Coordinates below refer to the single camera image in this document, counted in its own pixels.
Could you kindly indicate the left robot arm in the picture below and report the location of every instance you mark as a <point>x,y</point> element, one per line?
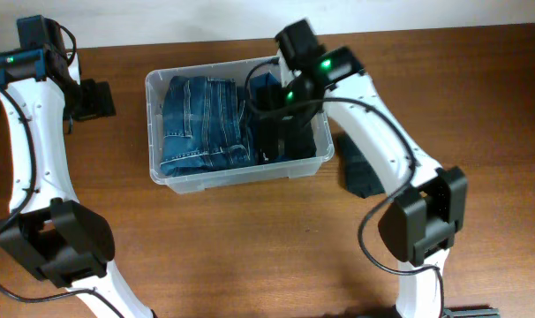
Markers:
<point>48,232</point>

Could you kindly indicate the clear plastic storage bin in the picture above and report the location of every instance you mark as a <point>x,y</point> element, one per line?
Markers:
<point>157,84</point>

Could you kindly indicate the blue shirt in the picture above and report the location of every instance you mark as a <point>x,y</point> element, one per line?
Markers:
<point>263,81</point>

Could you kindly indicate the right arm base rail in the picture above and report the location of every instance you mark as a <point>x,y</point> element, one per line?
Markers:
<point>471,313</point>

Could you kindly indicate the black garment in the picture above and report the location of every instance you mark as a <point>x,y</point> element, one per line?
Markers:
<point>300,143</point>
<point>359,176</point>

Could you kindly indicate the dark blue jeans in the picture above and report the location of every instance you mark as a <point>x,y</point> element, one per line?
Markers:
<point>205,127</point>

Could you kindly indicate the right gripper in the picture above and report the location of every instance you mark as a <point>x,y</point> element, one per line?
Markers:
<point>290,112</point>

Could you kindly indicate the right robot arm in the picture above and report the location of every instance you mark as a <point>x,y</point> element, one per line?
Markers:
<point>409,234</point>

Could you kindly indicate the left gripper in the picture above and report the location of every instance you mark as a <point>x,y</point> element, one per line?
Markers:
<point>94,101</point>

